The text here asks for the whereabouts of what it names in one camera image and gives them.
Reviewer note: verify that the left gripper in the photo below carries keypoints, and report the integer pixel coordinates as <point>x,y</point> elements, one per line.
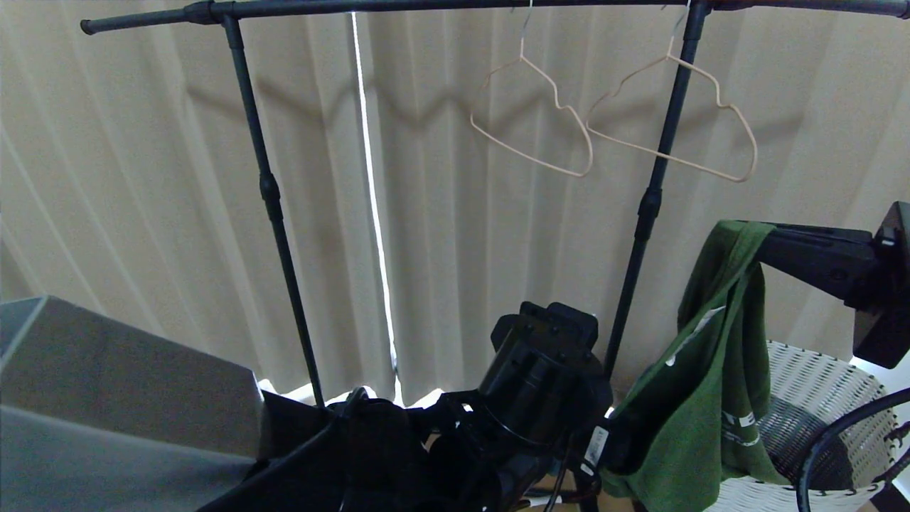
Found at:
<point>615,444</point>

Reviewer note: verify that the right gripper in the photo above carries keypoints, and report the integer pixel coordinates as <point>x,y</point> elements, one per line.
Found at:
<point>889,299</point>

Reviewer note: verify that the green long-sleeved shirt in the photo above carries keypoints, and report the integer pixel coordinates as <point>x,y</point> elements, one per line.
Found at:
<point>697,412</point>

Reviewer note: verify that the pink clothes hanger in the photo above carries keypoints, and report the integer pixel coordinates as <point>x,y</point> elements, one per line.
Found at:
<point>577,122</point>
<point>746,131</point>

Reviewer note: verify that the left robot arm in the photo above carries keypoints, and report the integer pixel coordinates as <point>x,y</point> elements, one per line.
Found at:
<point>121,398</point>

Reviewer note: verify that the white laundry basket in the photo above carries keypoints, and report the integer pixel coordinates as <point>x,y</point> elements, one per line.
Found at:
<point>817,377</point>

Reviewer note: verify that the black clothes rack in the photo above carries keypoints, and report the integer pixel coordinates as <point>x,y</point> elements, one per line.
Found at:
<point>426,7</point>

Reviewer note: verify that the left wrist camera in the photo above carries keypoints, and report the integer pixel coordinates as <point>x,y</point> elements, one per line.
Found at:
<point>558,323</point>

